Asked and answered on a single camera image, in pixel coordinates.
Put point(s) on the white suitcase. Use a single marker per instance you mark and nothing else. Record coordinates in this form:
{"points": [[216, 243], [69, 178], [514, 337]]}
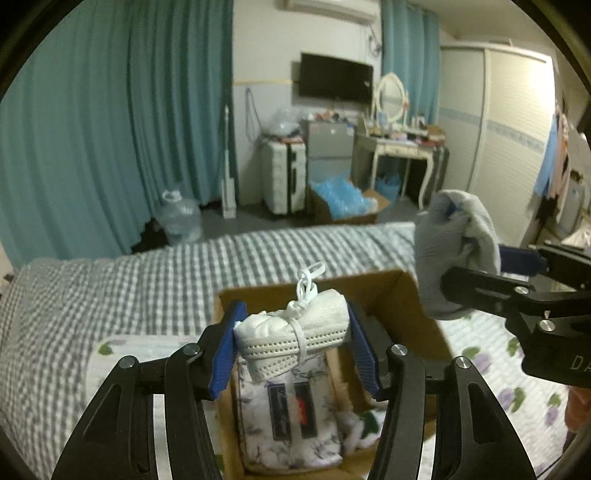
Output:
{"points": [[279, 177]]}

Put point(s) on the hanging clothes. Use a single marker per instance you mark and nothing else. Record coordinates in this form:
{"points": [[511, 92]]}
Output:
{"points": [[547, 157]]}

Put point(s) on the wide teal curtain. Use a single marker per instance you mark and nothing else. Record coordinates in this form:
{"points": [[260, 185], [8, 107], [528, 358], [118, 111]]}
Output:
{"points": [[92, 138]]}

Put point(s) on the white oval mirror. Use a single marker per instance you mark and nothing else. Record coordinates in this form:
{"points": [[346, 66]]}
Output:
{"points": [[391, 98]]}

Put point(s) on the grey mini fridge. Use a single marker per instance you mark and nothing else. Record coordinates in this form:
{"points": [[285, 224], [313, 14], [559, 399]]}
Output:
{"points": [[328, 147]]}

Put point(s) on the blue bag under table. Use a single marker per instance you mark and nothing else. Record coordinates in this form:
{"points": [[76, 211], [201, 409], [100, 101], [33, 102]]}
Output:
{"points": [[390, 187]]}

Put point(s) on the black wall television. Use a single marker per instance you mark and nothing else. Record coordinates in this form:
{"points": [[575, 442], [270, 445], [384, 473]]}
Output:
{"points": [[332, 78]]}

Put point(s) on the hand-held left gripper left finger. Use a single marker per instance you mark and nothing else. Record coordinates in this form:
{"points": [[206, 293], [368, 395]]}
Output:
{"points": [[224, 351]]}

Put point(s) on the white floral quilt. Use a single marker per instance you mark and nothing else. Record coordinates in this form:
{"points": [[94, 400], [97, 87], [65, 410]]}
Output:
{"points": [[475, 339]]}

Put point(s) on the clear water jug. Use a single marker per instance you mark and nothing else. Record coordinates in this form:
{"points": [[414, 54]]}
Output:
{"points": [[180, 219]]}

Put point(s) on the white floor appliance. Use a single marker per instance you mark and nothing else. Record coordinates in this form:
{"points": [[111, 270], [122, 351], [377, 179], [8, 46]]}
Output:
{"points": [[572, 207]]}

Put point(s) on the white wardrobe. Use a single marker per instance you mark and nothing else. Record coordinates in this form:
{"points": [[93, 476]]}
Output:
{"points": [[503, 138]]}

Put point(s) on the clear plastic bag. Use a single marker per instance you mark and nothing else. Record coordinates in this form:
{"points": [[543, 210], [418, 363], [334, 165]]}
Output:
{"points": [[282, 122]]}

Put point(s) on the white air conditioner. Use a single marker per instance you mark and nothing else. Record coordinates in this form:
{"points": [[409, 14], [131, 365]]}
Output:
{"points": [[332, 9]]}

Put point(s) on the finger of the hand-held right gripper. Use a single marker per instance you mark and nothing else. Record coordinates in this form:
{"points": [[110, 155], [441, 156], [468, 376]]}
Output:
{"points": [[480, 287], [519, 262]]}

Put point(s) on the white upright pole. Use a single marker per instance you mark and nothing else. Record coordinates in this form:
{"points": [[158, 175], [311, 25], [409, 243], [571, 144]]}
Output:
{"points": [[228, 194]]}

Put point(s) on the floral tissue pack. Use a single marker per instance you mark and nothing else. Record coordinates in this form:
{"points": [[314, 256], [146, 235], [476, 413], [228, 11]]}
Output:
{"points": [[258, 434]]}

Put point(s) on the white dressing table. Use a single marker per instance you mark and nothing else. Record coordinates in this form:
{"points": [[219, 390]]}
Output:
{"points": [[397, 147]]}

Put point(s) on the floor cardboard box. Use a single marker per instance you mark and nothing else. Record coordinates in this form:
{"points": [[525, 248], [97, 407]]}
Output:
{"points": [[376, 203]]}

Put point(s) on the white face mask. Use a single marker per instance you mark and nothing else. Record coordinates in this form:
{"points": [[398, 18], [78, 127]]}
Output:
{"points": [[286, 332]]}

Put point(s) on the person's right forearm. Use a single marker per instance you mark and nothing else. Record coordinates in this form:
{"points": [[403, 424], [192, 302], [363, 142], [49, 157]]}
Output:
{"points": [[579, 415]]}

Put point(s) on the pale grey-white sock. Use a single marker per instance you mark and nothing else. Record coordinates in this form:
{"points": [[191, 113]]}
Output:
{"points": [[434, 258]]}

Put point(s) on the grey checked bedsheet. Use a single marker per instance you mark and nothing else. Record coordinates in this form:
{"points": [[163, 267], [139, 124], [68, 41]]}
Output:
{"points": [[138, 295]]}

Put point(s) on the white green-printed cloth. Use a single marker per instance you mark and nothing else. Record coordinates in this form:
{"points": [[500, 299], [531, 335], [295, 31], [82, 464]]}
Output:
{"points": [[358, 427]]}

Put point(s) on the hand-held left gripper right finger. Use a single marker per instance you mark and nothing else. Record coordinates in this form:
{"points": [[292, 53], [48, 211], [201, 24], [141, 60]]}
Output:
{"points": [[362, 351]]}

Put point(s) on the narrow teal curtain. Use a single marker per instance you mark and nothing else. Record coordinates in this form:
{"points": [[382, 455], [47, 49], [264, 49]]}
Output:
{"points": [[411, 50]]}

